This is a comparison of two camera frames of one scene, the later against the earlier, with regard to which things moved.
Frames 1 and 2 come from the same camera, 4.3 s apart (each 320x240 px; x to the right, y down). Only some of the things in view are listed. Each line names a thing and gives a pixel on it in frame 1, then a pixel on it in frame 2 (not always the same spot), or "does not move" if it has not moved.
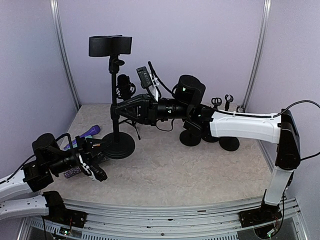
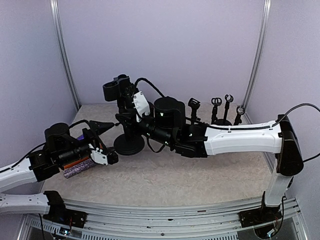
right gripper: [146, 109] -> [133, 131]
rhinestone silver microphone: [69, 172] does not move
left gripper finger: [95, 146] -> [99, 127]
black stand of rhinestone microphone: [115, 145] -> [121, 89]
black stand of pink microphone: [215, 102] does not move
